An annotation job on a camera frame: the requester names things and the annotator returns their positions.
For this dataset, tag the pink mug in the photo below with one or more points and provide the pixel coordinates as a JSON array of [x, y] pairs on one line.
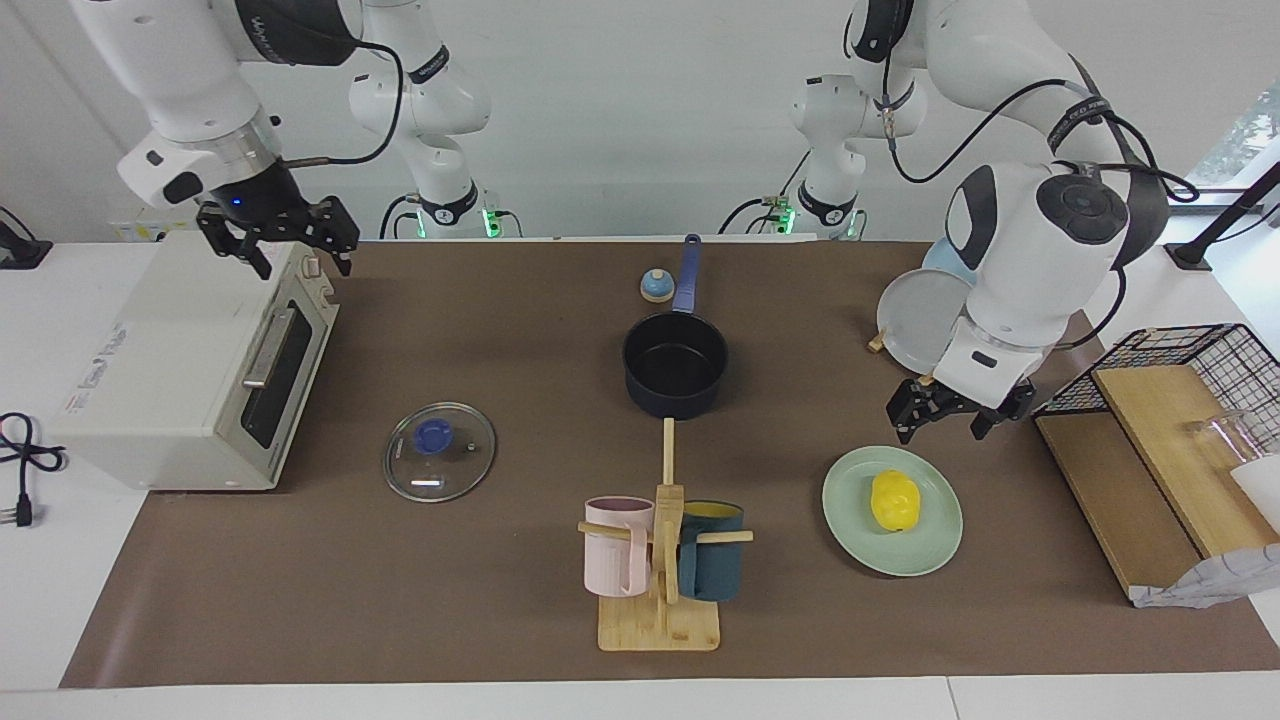
[[615, 560]]

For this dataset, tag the wooden plate rack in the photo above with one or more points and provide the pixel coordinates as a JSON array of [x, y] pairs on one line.
[[877, 343]]

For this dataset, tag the white cup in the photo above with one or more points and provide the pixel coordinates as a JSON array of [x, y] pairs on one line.
[[1262, 490]]

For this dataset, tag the white checkered cloth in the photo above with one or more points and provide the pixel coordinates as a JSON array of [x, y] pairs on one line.
[[1220, 580]]

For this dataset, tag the white power strip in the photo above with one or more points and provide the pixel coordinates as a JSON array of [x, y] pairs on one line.
[[160, 215]]

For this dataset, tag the pale green plate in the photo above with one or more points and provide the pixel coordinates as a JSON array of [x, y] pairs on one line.
[[930, 545]]

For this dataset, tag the beige toaster oven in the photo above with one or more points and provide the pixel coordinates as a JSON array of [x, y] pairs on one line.
[[170, 350]]

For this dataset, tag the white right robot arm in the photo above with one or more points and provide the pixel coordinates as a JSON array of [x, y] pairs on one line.
[[170, 70]]

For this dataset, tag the brown table mat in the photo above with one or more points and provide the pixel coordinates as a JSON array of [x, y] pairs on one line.
[[400, 600]]

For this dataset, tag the light blue plate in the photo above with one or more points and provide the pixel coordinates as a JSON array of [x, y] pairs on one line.
[[945, 265]]

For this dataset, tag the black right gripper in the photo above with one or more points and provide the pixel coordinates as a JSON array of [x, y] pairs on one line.
[[265, 210]]

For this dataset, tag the yellow lemon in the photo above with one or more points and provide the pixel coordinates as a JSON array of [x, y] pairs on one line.
[[895, 500]]

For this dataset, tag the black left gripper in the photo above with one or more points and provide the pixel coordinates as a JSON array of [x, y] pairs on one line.
[[965, 395]]

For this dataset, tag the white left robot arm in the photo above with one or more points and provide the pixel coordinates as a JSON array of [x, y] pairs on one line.
[[1040, 250]]

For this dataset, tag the wooden mug tree stand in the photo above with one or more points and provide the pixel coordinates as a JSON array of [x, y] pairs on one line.
[[660, 630]]

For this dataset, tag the black clamp stand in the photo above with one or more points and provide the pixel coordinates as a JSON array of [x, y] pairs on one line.
[[20, 255], [1190, 255]]

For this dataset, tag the dark teal mug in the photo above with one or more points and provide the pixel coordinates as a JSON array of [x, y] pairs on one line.
[[715, 570]]

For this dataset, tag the clear glass cup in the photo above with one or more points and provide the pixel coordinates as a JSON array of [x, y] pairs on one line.
[[1215, 430]]

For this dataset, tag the grey plate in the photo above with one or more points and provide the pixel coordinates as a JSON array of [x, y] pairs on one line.
[[915, 320]]

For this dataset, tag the glass lid blue knob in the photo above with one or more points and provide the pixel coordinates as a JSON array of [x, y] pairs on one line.
[[430, 438]]

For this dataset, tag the dark wooden shelf board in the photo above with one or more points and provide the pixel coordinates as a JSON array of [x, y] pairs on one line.
[[1110, 500]]

